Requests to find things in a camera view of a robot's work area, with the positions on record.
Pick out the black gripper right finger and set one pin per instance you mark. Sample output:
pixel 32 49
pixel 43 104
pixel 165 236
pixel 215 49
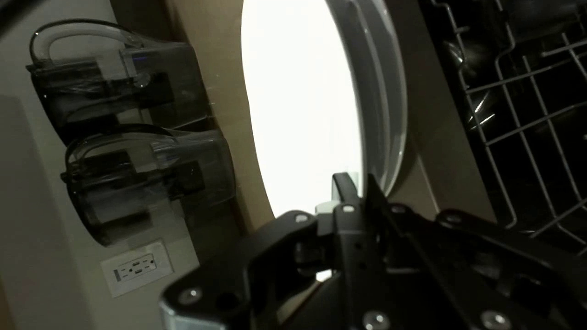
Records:
pixel 415 275

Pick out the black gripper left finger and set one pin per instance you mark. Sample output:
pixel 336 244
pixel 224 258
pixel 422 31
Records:
pixel 244 267

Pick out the white wall outlet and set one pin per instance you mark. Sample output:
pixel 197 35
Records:
pixel 138 266

